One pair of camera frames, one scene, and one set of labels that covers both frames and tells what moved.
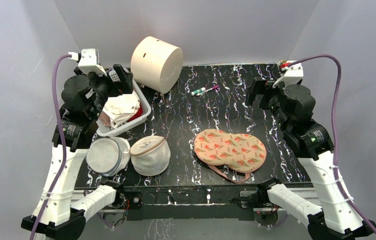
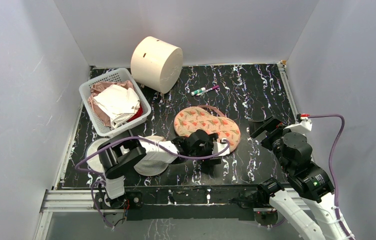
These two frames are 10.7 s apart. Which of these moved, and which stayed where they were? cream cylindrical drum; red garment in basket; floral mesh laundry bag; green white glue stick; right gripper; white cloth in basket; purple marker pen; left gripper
Moved: left gripper; floral mesh laundry bag; right gripper
Stayed: purple marker pen; cream cylindrical drum; green white glue stick; white cloth in basket; red garment in basket
